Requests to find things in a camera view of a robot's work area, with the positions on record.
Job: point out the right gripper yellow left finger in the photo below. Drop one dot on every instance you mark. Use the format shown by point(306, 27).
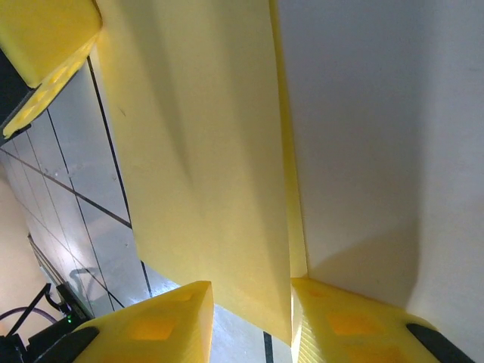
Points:
point(151, 332)

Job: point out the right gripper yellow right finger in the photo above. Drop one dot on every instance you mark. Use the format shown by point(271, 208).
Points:
point(359, 332)

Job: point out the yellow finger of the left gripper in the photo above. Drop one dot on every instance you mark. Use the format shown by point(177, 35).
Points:
point(45, 34)

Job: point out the yellow paper sheet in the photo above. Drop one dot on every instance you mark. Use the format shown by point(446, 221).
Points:
point(208, 151)

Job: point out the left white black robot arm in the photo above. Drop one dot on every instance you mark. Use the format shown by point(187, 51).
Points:
point(75, 314)

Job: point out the aluminium table side rail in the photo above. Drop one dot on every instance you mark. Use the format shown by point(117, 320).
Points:
point(56, 278)

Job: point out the peach wooden enclosure frame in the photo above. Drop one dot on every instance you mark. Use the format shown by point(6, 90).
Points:
point(15, 246)

